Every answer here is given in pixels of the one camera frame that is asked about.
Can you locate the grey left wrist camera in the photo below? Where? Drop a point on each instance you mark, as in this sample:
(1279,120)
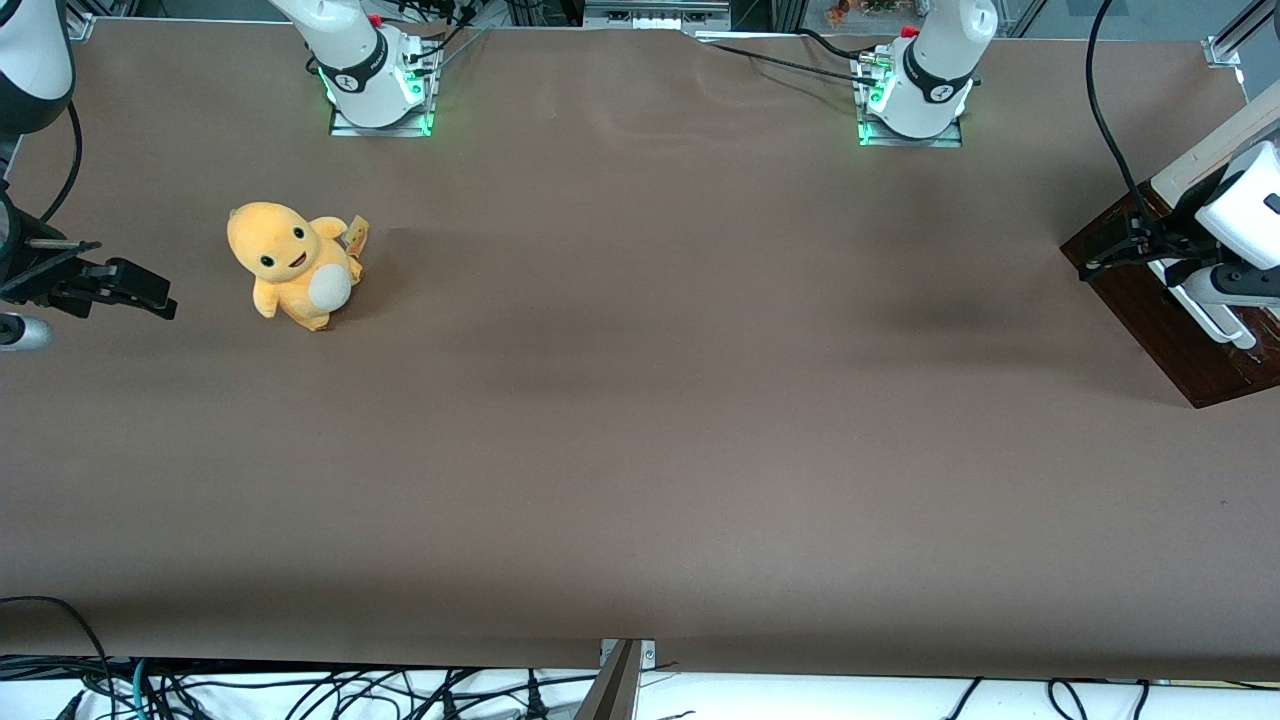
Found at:
(1245,285)

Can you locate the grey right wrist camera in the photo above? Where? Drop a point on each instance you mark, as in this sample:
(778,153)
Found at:
(20,333)

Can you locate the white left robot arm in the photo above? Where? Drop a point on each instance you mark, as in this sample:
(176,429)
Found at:
(930,70)

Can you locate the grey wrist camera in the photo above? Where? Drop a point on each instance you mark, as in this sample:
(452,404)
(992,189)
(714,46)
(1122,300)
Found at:
(1245,285)
(20,333)

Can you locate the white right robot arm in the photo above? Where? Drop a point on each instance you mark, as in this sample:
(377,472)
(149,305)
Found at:
(360,60)

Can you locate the metal table bracket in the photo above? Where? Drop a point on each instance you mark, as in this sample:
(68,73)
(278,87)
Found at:
(615,685)

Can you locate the aluminium frame profile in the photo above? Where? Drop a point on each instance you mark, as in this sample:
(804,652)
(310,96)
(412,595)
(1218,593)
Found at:
(1240,35)

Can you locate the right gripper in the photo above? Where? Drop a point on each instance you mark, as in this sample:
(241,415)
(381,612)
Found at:
(30,276)

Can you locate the metal base plate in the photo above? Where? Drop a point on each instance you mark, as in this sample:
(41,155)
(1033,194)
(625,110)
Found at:
(945,135)
(420,105)

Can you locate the dark wood drawer with notch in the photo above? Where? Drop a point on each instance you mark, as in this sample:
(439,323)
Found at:
(1140,315)

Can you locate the yellow plush toy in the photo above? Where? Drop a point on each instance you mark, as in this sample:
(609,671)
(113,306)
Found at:
(290,265)

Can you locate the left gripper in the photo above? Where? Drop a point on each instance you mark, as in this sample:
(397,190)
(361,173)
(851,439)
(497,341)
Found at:
(1168,243)

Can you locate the grey equipment box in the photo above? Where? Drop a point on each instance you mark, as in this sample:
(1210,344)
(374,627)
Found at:
(655,12)

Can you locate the dark wood drawer cabinet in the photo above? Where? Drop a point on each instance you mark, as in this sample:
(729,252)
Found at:
(1150,330)

